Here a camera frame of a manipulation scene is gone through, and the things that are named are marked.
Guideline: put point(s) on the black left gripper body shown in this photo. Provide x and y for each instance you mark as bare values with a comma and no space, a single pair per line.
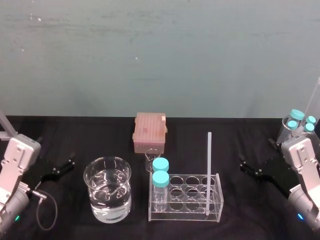
41,170

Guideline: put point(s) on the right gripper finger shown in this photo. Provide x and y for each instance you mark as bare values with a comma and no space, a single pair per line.
276,145
252,172

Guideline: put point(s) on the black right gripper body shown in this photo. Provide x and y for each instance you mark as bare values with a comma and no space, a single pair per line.
275,172

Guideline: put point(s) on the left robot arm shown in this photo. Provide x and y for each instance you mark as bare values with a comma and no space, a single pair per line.
15,160

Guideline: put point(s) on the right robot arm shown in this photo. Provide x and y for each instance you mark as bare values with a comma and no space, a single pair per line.
302,162

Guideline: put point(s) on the white stirring rod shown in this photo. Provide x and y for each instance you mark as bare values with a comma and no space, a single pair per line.
208,160

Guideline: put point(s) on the clear beaker holding tubes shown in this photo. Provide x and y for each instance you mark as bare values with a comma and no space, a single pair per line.
282,132

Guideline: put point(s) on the teal-capped clear tube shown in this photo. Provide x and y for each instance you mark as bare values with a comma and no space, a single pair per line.
292,124
311,119
160,178
160,164
309,128
297,114

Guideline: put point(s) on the black table cloth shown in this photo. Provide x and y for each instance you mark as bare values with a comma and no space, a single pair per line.
100,135

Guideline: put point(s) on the large glass beaker with water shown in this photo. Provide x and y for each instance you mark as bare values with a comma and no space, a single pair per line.
107,195

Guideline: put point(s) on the clear acrylic tube rack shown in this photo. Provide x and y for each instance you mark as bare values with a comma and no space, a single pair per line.
190,200

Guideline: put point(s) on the small empty glass beaker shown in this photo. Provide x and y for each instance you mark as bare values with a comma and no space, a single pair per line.
149,160

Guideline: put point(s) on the pink pipette tip box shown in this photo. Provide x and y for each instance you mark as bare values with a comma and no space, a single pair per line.
149,131

